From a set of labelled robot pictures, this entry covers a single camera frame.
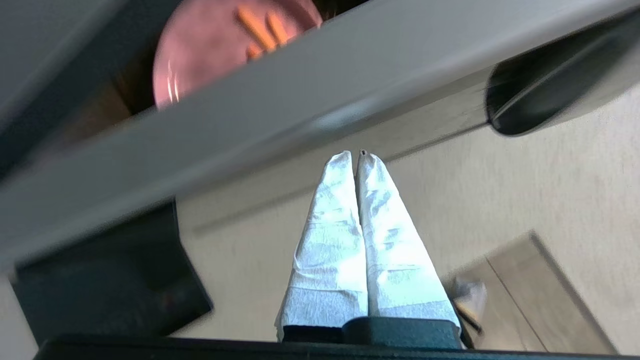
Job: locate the purple plastic plate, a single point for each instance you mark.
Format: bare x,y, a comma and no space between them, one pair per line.
200,45

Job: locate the orange french fry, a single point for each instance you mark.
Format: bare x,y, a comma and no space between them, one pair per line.
276,27
253,51
255,27

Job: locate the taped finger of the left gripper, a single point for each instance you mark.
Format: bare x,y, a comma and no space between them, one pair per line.
470,295

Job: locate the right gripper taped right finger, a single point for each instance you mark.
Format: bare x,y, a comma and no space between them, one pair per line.
395,250

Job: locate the black silver microwave oven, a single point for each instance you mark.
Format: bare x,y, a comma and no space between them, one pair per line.
40,40

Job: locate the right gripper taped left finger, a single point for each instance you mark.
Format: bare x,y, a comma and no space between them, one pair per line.
330,245

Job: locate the black glass induction cooktop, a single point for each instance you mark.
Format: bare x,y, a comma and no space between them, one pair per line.
110,280

